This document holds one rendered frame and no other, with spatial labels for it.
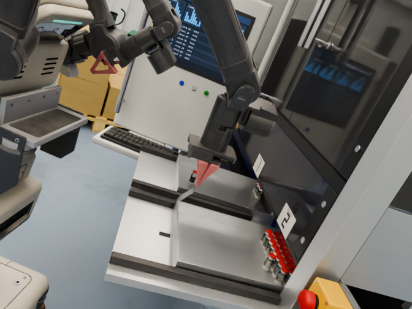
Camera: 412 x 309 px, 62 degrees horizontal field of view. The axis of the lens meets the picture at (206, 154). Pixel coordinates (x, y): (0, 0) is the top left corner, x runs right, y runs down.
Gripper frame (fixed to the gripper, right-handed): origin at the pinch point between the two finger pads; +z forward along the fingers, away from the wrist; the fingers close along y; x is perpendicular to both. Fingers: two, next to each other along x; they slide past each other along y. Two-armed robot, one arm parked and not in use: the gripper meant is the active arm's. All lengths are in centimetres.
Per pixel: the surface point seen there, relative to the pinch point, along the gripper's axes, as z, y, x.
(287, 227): 7.1, 27.0, 4.1
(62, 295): 108, -27, 63
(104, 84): 58, -60, 271
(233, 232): 20.3, 19.5, 16.3
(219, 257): 20.2, 13.2, 3.2
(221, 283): 18.4, 11.8, -8.2
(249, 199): 21, 30, 41
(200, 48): -19, -1, 88
